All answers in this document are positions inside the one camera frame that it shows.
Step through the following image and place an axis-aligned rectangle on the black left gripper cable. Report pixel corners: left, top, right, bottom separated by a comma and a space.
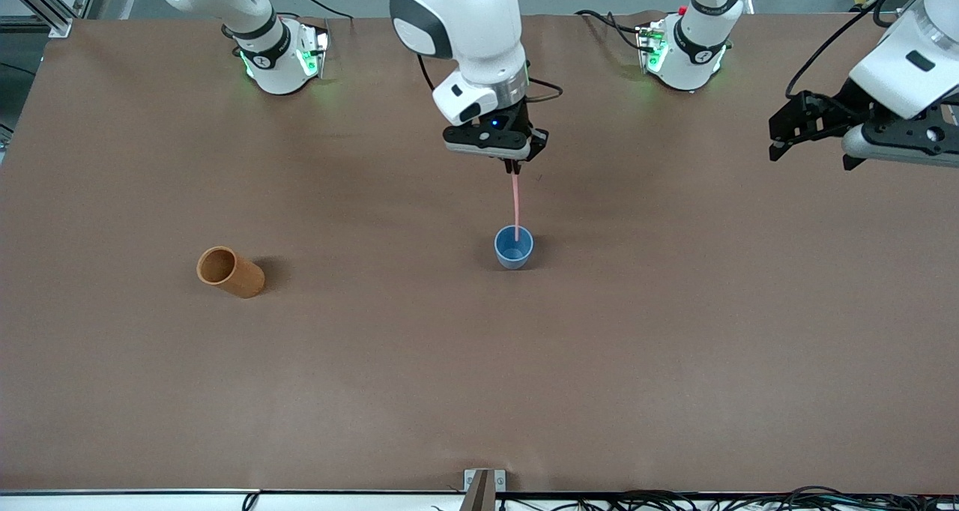
785, 0, 931, 98

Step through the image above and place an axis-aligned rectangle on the black left arm base cable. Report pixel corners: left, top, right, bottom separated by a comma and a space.
575, 8, 647, 52

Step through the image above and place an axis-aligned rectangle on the brown table cover sheet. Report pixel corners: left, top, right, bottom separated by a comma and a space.
0, 12, 959, 495

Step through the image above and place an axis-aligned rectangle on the brown cylindrical cup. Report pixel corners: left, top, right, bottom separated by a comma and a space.
196, 246, 266, 299

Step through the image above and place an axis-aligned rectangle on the blue cup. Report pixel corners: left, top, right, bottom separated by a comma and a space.
494, 226, 535, 270

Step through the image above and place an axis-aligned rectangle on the silver metal bracket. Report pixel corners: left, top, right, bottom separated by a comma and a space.
464, 469, 507, 494

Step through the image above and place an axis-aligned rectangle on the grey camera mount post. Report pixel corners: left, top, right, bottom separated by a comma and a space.
459, 470, 496, 511

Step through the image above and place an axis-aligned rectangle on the aluminium frame profile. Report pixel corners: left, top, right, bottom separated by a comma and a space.
0, 0, 103, 39

